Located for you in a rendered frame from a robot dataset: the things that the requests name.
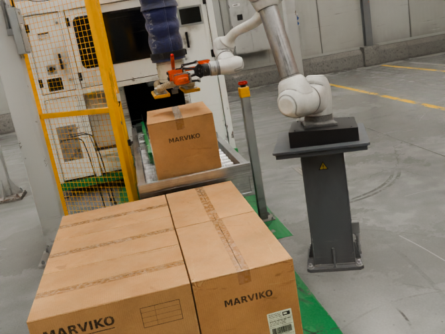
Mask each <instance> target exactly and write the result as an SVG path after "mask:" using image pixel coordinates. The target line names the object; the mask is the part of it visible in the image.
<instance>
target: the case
mask: <svg viewBox="0 0 445 334"><path fill-rule="evenodd" d="M147 128H148V134H149V137H150V144H151V147H152V154H153V157H154V163H155V167H156V173H157V177H158V180H164V179H168V178H173V177H177V176H183V175H186V174H192V173H196V172H202V171H206V170H212V169H215V168H221V167H222V164H221V158H220V153H219V146H218V141H217V134H216V130H215V122H214V118H213V113H212V111H211V110H210V109H209V108H208V107H207V106H206V105H205V104H204V103H203V102H202V101H200V102H196V103H190V104H185V105H178V106H175V107H168V108H164V109H157V110H153V111H147Z"/></svg>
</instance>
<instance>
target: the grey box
mask: <svg viewBox="0 0 445 334"><path fill-rule="evenodd" d="M7 11H8V14H9V18H10V22H11V26H12V30H13V34H14V37H15V42H16V45H17V50H18V53H19V55H21V54H30V52H31V51H30V46H29V43H28V38H27V35H26V30H25V25H24V22H23V18H22V15H21V11H20V9H18V8H16V7H10V8H7Z"/></svg>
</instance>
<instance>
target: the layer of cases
mask: <svg viewBox="0 0 445 334"><path fill-rule="evenodd" d="M166 199H167V200H166ZM26 324H27V326H28V330H29V333H30V334H303V327H302V322H301V313H300V308H299V299H298V294H297V285H296V279H295V271H294V265H293V259H292V258H291V256H290V255H289V253H288V252H287V251H286V250H285V249H284V247H283V246H282V245H281V243H280V242H279V241H278V240H277V239H276V237H275V236H274V235H273V233H272V232H271V231H270V230H269V229H268V227H267V226H266V224H265V223H264V222H263V221H262V220H261V219H260V217H259V216H258V214H257V213H256V212H255V211H254V210H253V209H252V207H251V206H250V204H249V203H248V202H247V201H246V200H245V198H244V197H243V196H242V194H241V193H240V192H239V191H238V190H237V188H236V187H235V186H234V184H233V183H232V182H231V181H227V182H221V183H218V184H212V185H209V186H203V187H200V188H193V189H190V190H184V191H181V192H175V193H171V194H166V195H160V196H156V197H151V198H147V199H141V200H138V201H132V202H128V203H122V204H119V205H113V206H110V207H104V208H101V209H94V210H91V211H85V212H81V213H76V214H72V215H67V216H63V217H62V220H61V223H60V226H59V229H58V232H57V235H56V238H55V240H54V244H53V246H52V250H51V252H50V256H49V257H48V261H47V263H46V267H45V269H44V273H43V276H42V279H41V281H40V284H39V287H38V290H37V293H36V296H35V299H34V301H33V304H32V307H31V310H30V313H29V316H28V319H27V322H26Z"/></svg>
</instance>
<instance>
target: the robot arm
mask: <svg viewBox="0 0 445 334"><path fill-rule="evenodd" d="M282 1H283V0H249V2H250V3H251V4H252V6H253V8H254V9H255V10H256V12H255V14H254V16H253V17H252V18H251V19H249V20H247V21H245V22H243V23H242V24H240V25H238V26H236V27H234V28H233V29H232V30H230V31H229V32H228V34H227V35H226V36H219V37H217V38H216V39H215V40H214V42H213V52H214V54H215V57H216V59H217V60H215V61H210V62H209V63H206V64H199V63H198V62H197V60H195V61H193V62H189V63H186V64H182V65H181V67H180V68H176V69H175V70H180V69H182V70H194V74H192V75H191V77H193V76H197V77H199V78H197V80H192V82H201V78H202V77H204V76H210V75H211V76H219V75H230V74H235V73H237V72H240V71H242V70H243V68H244V62H243V59H242V58H241V57H239V56H234V55H233V52H234V47H235V43H234V41H235V39H236V37H237V36H239V35H241V34H243V33H245V32H248V31H250V30H253V29H255V28H256V27H258V26H260V25H261V24H262V23H263V26H264V29H265V32H266V35H267V38H268V42H269V44H270V48H271V50H272V54H273V57H274V60H275V64H276V66H277V70H278V72H279V76H280V78H281V81H280V82H279V85H278V99H277V106H278V108H279V111H280V112H281V113H282V114H283V115H285V116H286V117H289V118H294V119H297V118H301V117H304V121H301V124H302V125H303V126H304V129H308V128H314V127H326V126H335V125H338V123H337V122H336V121H334V119H333V116H332V93H331V88H330V84H329V82H328V80H327V78H326V77H325V76H324V75H309V76H307V77H305V76H303V75H301V74H299V71H298V68H297V65H296V61H295V58H294V55H293V52H292V49H291V46H290V43H289V39H288V37H287V33H286V31H285V27H284V25H283V21H282V18H281V15H280V12H279V9H278V5H279V4H280V3H281V2H282ZM191 64H197V65H196V67H194V68H184V66H188V65H191Z"/></svg>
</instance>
